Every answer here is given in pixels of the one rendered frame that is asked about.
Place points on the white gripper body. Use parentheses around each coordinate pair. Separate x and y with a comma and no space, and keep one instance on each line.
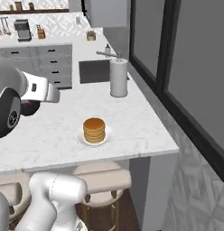
(53,93)

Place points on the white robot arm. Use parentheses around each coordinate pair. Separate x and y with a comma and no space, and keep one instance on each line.
(50,192)

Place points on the brown pancake stack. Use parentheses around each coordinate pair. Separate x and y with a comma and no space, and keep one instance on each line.
(94,130)

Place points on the grey drawer cabinet run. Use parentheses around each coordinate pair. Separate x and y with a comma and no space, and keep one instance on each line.
(41,64)

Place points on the dark rectangular sink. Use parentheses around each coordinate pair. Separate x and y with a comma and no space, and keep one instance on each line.
(94,71)

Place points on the wooden knife block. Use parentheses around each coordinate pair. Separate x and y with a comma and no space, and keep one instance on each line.
(41,32)

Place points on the silver tap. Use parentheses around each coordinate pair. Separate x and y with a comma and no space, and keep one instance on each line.
(106,54)

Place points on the white paper towel roll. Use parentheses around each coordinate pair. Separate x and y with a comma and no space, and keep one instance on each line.
(119,78)

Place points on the tan lidded jar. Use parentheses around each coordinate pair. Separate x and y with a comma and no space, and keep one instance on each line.
(91,35)

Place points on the grey coffee machine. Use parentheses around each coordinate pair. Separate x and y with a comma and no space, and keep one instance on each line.
(23,29)

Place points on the white round plate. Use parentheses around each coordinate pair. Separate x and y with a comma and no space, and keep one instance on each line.
(109,136)

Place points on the small soap dispenser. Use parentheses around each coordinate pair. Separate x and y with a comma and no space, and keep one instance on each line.
(107,48)

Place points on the hanging kitchen tools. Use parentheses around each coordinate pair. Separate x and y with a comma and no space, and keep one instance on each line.
(3,26)

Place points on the small brown shelf jar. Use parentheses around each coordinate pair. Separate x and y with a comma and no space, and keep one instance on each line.
(31,6)

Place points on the large brown shelf jar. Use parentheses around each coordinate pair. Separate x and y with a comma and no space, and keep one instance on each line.
(18,6)

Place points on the black framed window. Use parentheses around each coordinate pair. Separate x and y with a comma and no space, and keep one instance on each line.
(177,75)

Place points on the white wall socket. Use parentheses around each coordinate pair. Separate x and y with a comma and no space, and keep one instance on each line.
(78,20)

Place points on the dark wooden wall shelf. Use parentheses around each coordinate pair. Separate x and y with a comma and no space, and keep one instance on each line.
(32,11)

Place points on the grey wall cabinet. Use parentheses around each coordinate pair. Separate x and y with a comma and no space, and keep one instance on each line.
(107,13)

